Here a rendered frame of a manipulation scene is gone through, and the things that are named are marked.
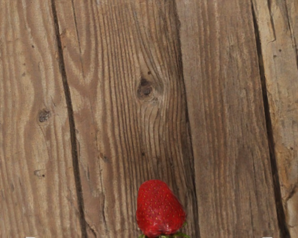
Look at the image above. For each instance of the red strawberry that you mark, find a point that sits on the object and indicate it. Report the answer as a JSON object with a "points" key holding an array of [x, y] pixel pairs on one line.
{"points": [[159, 210]]}

